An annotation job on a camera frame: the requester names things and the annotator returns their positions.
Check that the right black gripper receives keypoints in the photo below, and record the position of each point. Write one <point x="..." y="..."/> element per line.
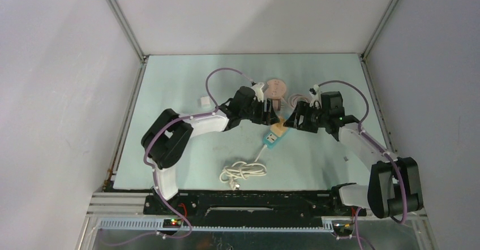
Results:
<point x="302" y="108"/>

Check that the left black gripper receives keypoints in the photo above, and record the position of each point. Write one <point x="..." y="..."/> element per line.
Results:
<point x="268" y="118"/>

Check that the beige cube adapter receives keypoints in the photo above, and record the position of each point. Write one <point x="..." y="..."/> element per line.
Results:
<point x="278" y="128"/>

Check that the teal power strip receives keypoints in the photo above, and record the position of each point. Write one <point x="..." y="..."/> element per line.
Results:
<point x="273" y="137"/>

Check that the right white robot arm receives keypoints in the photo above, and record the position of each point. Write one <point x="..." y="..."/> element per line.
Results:
<point x="394" y="186"/>

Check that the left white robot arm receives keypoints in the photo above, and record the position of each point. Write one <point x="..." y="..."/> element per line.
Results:
<point x="166" y="139"/>

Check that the pink brown plug adapter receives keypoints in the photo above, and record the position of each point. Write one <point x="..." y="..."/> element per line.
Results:
<point x="277" y="104"/>

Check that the pink round power strip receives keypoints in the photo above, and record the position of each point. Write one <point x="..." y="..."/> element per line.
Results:
<point x="276" y="89"/>

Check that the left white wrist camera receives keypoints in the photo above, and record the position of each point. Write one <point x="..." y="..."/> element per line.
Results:
<point x="258" y="90"/>

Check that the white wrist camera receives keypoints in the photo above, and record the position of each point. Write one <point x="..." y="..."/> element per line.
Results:
<point x="258" y="90"/>
<point x="315" y="101"/>

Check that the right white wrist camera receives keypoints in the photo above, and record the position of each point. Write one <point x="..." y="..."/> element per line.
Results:
<point x="315" y="101"/>

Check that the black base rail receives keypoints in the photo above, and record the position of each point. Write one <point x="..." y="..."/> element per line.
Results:
<point x="263" y="208"/>

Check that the grey cable duct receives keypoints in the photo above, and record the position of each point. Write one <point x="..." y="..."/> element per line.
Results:
<point x="171" y="224"/>

